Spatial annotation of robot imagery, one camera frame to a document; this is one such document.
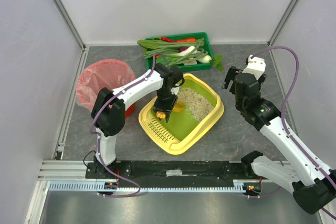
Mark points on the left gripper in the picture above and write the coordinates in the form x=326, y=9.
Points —
x=164, y=106

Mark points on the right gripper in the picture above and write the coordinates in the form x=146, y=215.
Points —
x=229, y=77

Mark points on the orange litter scoop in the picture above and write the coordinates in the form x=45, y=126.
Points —
x=177, y=108

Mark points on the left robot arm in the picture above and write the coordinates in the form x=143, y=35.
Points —
x=109, y=110

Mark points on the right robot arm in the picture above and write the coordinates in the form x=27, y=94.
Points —
x=309, y=180

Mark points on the yellow green litter box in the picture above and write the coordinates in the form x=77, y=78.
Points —
x=182, y=131

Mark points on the cat litter pile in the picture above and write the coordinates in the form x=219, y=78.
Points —
x=196, y=103

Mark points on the white radish with leaves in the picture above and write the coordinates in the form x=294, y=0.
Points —
x=215, y=62

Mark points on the green long beans bunch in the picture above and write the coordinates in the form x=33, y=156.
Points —
x=159, y=57

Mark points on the green plastic crate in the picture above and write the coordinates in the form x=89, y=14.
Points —
x=198, y=66

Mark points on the white scallion stalk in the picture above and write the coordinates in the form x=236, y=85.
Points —
x=189, y=51

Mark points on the purple onion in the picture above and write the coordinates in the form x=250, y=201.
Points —
x=181, y=49

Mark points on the orange carrot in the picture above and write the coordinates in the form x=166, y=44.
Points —
x=186, y=40

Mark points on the red mesh trash bin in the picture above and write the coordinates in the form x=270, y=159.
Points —
x=99, y=85

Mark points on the green leafy vegetable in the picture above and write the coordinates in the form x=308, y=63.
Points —
x=150, y=44

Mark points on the red chili pepper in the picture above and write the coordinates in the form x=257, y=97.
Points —
x=168, y=40

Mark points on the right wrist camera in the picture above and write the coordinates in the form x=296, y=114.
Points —
x=255, y=66

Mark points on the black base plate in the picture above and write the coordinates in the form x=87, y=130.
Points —
x=217, y=169

